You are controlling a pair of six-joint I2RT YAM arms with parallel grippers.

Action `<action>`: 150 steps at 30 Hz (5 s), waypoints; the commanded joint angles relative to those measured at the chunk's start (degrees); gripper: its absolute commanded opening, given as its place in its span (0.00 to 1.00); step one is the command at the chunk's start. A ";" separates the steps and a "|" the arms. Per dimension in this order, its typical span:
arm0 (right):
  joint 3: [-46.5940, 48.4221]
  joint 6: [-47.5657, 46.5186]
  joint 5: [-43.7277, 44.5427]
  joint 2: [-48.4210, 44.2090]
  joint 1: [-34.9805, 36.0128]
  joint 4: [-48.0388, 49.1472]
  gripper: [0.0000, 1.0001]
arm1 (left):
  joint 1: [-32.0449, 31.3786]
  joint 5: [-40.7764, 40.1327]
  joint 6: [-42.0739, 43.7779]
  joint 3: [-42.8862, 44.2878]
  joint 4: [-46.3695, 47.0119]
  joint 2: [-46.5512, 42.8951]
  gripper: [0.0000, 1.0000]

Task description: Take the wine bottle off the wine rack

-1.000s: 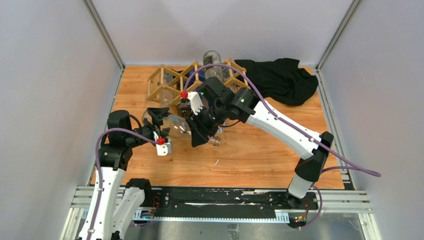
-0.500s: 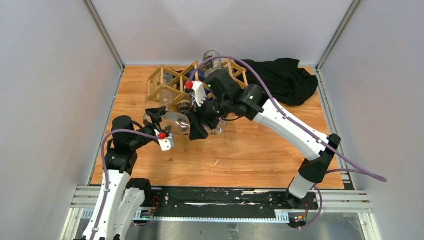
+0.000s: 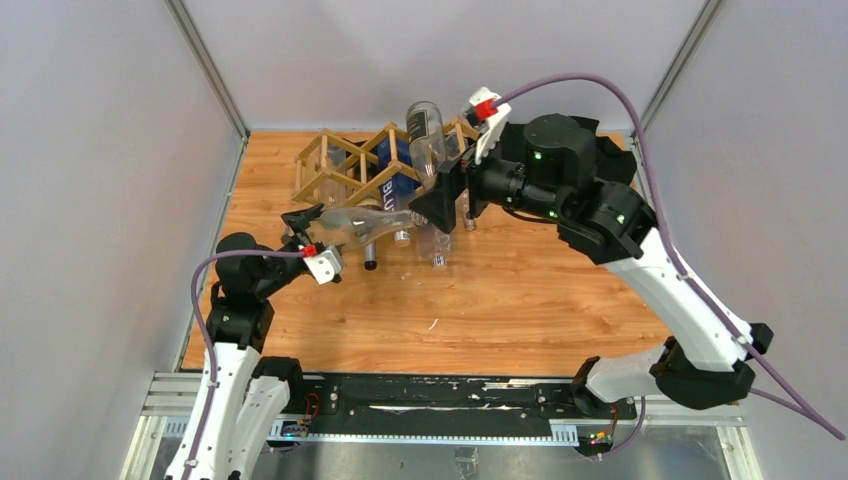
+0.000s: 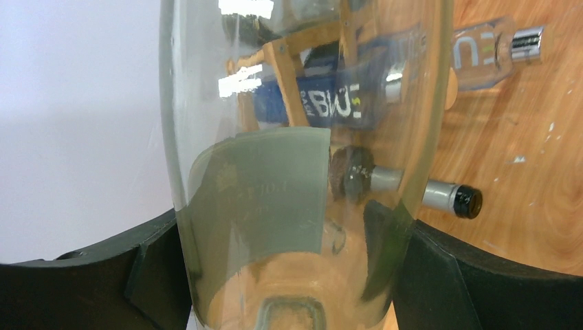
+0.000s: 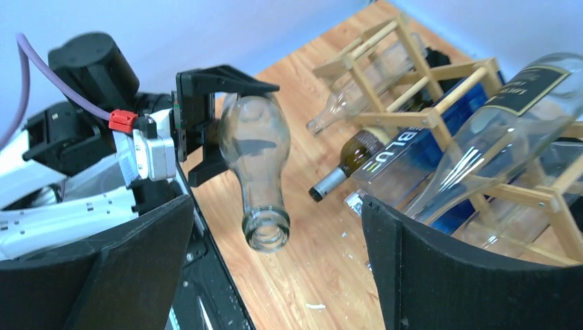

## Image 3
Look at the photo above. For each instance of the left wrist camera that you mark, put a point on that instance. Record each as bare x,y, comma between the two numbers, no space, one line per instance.
325,266

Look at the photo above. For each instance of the blue labelled bottle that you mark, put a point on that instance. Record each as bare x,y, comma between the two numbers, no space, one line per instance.
397,191

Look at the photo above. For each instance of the dark green wine bottle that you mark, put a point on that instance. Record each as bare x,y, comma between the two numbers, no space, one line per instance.
370,262

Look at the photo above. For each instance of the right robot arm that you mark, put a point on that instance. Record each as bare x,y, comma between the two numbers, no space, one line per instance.
558,169

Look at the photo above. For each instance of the clear bottle dark label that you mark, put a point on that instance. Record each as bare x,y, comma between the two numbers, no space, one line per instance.
426,141

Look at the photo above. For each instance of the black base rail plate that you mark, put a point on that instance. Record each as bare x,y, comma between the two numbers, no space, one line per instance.
449,409

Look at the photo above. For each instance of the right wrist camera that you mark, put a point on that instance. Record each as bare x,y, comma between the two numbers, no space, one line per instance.
487,114

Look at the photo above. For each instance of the black cloth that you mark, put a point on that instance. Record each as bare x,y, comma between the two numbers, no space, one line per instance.
613,163

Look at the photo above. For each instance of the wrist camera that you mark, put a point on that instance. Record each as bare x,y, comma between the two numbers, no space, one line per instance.
325,266
487,114

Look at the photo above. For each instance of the clear glass bottle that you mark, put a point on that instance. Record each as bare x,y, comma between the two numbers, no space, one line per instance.
349,228

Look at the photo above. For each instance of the wooden wine rack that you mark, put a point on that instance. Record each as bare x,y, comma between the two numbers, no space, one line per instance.
336,171

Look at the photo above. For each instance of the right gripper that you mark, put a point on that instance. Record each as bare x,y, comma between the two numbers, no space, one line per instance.
438,204

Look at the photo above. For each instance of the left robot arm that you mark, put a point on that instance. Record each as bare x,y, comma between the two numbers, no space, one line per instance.
242,392

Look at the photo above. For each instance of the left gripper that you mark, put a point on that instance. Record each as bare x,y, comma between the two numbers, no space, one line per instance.
298,223

